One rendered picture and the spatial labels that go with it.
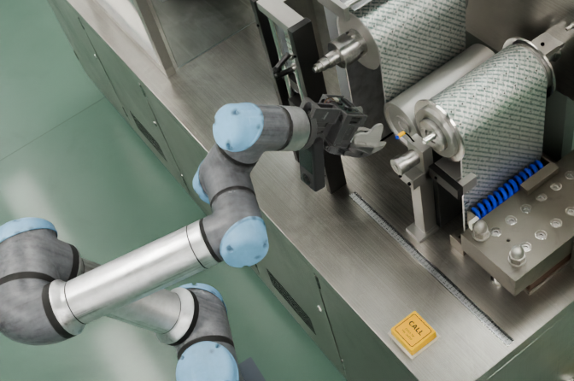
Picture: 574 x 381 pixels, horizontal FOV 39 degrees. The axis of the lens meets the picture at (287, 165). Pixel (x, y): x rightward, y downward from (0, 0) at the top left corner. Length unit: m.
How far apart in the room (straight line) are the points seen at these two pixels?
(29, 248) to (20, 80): 2.83
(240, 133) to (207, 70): 1.22
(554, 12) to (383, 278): 0.69
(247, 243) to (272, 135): 0.18
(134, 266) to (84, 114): 2.62
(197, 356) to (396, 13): 0.80
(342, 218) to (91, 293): 0.85
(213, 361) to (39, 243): 0.41
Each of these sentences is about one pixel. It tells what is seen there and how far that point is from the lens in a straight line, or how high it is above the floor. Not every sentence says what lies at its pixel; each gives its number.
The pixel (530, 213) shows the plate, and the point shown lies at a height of 1.03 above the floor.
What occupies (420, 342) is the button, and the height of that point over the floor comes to 0.92.
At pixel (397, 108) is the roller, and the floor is 1.22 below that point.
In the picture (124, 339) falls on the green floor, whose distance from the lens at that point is 3.09.
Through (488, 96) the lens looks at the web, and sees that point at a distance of 1.68.
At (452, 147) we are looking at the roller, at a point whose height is 1.25.
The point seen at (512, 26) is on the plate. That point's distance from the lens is 1.91.
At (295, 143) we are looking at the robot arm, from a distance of 1.34.
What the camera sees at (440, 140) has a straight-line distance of 1.66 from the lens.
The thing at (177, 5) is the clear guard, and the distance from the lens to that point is 2.40.
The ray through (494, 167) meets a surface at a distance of 1.81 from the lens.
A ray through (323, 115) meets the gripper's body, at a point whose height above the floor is 1.53.
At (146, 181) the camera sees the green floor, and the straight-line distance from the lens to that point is 3.48.
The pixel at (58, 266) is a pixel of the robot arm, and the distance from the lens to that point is 1.47.
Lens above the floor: 2.52
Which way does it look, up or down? 49 degrees down
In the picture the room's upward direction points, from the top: 17 degrees counter-clockwise
